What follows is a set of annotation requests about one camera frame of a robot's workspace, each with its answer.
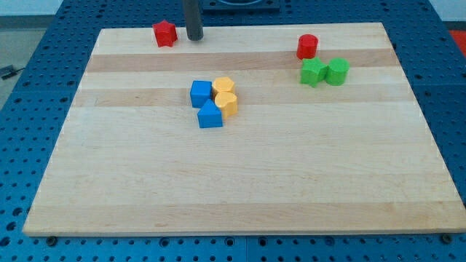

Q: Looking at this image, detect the red cylinder block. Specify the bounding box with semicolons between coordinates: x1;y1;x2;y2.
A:
296;34;319;60

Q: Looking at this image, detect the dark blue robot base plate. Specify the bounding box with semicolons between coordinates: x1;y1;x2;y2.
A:
200;0;280;13

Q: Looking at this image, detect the yellow hexagon block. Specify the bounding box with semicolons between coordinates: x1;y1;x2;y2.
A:
212;76;235;97

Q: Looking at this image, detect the blue cube block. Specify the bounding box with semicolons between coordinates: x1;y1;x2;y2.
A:
189;80;212;108

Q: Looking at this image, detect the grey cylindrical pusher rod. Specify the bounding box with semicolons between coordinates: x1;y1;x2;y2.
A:
182;0;204;41

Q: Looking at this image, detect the black device on floor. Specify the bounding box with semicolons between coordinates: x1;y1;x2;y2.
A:
0;65;24;80

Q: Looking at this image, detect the red star block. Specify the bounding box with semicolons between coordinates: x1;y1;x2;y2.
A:
152;20;178;47

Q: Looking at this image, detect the green star block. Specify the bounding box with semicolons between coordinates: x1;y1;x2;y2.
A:
300;57;328;87

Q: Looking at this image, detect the green cylinder block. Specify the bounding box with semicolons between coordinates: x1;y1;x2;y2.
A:
325;57;350;86

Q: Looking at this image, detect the blue triangle block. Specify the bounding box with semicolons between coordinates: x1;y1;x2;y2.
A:
197;99;223;128

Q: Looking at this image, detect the wooden board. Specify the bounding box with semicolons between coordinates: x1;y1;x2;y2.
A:
23;23;465;237

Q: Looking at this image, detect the yellow heart block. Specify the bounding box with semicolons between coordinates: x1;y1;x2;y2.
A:
214;92;238;120

